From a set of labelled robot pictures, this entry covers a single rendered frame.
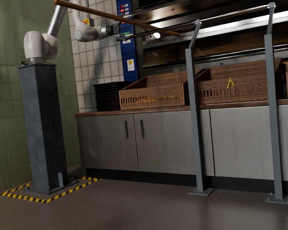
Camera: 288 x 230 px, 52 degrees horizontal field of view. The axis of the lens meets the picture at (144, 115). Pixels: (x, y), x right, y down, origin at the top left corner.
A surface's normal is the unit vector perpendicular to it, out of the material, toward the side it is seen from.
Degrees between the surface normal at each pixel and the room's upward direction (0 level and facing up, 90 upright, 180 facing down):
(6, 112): 90
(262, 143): 90
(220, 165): 90
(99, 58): 90
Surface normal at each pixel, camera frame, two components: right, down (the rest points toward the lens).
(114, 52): -0.52, 0.11
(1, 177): 0.85, -0.05
